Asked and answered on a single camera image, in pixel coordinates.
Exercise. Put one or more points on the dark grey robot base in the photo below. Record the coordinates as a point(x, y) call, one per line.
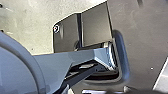
point(93, 26)

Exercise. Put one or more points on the grey robot torso link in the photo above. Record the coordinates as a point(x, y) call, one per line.
point(20, 66)

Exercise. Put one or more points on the shiny base screw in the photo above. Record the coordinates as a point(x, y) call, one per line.
point(56, 29)

